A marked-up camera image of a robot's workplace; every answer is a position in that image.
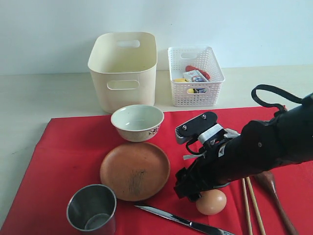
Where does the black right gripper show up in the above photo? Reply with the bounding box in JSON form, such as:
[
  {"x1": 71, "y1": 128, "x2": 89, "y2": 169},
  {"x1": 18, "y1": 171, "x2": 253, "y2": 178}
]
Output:
[{"x1": 174, "y1": 132, "x2": 249, "y2": 202}]

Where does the yellow lemon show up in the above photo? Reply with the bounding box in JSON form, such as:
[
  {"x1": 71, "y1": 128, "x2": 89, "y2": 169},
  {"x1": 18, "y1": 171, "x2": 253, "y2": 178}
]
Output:
[{"x1": 174, "y1": 78, "x2": 194, "y2": 94}]

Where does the blue white milk carton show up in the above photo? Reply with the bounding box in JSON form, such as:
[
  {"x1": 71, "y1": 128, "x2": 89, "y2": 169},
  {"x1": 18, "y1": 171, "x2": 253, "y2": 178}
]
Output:
[{"x1": 183, "y1": 70, "x2": 208, "y2": 93}]

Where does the red toy sausage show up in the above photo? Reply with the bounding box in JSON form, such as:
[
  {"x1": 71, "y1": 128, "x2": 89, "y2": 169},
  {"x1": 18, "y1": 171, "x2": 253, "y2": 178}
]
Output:
[{"x1": 185, "y1": 66, "x2": 210, "y2": 82}]

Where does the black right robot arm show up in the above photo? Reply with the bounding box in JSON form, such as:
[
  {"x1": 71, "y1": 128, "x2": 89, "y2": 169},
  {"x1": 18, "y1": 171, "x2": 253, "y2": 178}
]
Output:
[{"x1": 174, "y1": 95, "x2": 313, "y2": 202}]

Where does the brown egg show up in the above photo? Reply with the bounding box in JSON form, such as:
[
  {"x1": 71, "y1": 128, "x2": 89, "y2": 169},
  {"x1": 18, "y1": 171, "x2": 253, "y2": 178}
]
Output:
[{"x1": 196, "y1": 189, "x2": 227, "y2": 215}]

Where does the silver table knife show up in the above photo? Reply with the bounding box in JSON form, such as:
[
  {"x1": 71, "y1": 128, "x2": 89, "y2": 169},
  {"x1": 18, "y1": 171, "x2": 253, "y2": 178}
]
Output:
[{"x1": 134, "y1": 203, "x2": 233, "y2": 235}]

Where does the long wooden chopstick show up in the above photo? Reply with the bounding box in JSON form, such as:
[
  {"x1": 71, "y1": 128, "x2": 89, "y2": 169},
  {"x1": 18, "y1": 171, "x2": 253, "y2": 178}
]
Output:
[{"x1": 245, "y1": 177, "x2": 266, "y2": 235}]

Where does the dark wooden spoon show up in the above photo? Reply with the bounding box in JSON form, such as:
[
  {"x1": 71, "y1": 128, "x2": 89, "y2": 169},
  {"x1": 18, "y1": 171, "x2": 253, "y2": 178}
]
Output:
[{"x1": 253, "y1": 171, "x2": 299, "y2": 235}]

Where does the pale green ceramic bowl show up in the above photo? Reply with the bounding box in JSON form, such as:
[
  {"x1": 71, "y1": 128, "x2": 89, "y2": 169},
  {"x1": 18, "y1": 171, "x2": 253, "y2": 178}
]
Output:
[{"x1": 111, "y1": 104, "x2": 164, "y2": 142}]

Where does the stainless steel cup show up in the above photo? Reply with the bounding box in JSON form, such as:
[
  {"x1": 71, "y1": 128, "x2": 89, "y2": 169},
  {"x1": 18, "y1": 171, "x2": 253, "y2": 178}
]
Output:
[{"x1": 66, "y1": 184, "x2": 117, "y2": 235}]

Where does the white perforated plastic basket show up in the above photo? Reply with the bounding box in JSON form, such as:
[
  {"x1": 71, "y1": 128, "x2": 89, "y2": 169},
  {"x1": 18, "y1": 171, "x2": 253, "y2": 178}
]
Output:
[{"x1": 168, "y1": 46, "x2": 225, "y2": 107}]

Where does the red scalloped table cloth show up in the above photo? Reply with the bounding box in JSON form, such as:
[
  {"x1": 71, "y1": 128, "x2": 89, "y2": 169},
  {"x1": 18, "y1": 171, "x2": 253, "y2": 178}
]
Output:
[{"x1": 0, "y1": 107, "x2": 313, "y2": 235}]

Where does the cream plastic bin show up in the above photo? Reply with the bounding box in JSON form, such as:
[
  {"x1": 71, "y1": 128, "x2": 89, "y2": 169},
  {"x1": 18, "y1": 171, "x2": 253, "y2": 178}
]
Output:
[{"x1": 88, "y1": 32, "x2": 157, "y2": 113}]

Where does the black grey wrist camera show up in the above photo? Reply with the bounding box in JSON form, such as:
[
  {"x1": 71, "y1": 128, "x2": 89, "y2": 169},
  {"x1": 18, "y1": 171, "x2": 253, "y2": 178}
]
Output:
[{"x1": 175, "y1": 112, "x2": 218, "y2": 144}]

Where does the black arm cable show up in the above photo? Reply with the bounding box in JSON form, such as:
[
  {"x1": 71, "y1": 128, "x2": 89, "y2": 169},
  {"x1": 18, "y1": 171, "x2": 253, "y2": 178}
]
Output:
[{"x1": 251, "y1": 84, "x2": 304, "y2": 110}]

